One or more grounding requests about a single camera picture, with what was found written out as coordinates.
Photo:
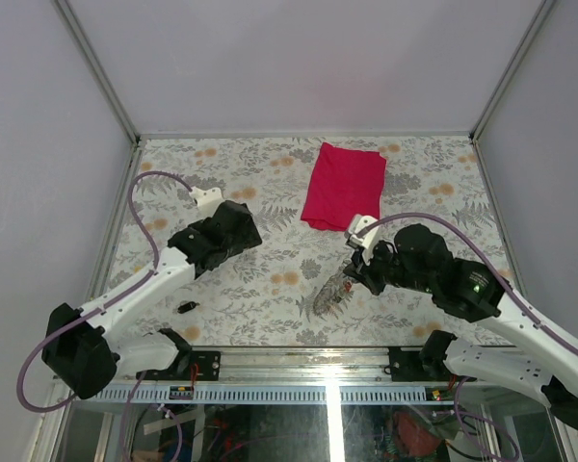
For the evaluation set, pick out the perforated cable duct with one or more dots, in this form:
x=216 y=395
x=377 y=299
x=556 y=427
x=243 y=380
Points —
x=224 y=394

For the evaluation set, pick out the left aluminium frame post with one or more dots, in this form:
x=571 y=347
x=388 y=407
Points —
x=82 y=42

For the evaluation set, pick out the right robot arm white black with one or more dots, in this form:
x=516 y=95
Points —
x=546 y=370

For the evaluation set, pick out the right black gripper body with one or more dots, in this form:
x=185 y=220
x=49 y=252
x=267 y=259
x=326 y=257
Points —
x=378 y=271

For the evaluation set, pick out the round metal key ring disc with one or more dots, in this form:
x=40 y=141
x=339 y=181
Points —
x=337 y=289

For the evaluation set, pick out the red folded cloth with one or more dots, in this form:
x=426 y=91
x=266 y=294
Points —
x=344 y=183

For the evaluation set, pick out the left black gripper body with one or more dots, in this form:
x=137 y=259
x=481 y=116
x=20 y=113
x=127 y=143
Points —
x=249 y=239

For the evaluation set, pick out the small black key fob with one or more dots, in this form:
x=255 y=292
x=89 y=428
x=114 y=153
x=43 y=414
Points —
x=186 y=307

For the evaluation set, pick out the aluminium frame post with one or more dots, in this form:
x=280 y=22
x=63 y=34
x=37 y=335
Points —
x=82 y=42
x=538 y=21

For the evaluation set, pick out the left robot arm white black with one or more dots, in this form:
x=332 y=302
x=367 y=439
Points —
x=85 y=347

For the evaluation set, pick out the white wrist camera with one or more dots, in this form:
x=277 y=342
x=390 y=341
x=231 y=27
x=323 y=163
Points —
x=359 y=235
x=206 y=199

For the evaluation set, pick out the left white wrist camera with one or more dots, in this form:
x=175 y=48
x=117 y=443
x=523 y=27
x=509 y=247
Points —
x=206 y=199

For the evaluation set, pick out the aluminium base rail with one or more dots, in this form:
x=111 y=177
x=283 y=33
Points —
x=296 y=365

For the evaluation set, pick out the right aluminium frame post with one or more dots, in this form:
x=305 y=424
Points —
x=538 y=21

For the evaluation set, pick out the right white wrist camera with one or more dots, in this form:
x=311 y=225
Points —
x=359 y=235

